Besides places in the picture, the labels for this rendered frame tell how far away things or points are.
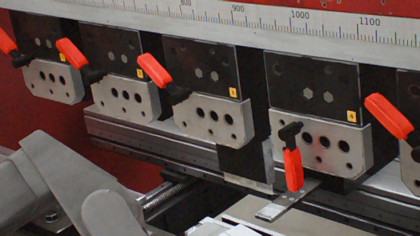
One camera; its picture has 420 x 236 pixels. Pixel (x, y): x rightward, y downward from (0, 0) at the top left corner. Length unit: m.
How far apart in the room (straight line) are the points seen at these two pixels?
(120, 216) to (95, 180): 0.04
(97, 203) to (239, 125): 0.49
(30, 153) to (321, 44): 0.43
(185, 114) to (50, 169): 0.53
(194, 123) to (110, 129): 0.70
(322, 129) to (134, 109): 0.38
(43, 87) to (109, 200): 0.83
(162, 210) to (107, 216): 1.04
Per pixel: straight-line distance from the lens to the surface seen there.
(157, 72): 1.21
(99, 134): 1.98
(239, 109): 1.16
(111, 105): 1.39
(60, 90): 1.49
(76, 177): 0.75
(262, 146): 1.21
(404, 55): 0.97
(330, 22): 1.01
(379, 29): 0.98
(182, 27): 1.19
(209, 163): 1.71
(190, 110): 1.24
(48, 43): 1.47
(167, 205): 1.78
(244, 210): 3.40
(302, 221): 3.28
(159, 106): 1.32
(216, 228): 1.35
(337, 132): 1.06
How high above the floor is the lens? 1.69
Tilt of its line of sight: 23 degrees down
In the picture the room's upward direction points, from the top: 9 degrees counter-clockwise
